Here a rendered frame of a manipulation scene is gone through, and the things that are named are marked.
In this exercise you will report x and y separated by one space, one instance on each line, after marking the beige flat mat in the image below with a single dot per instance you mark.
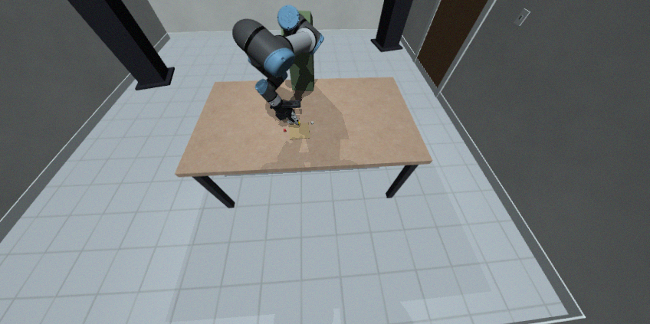
299 131

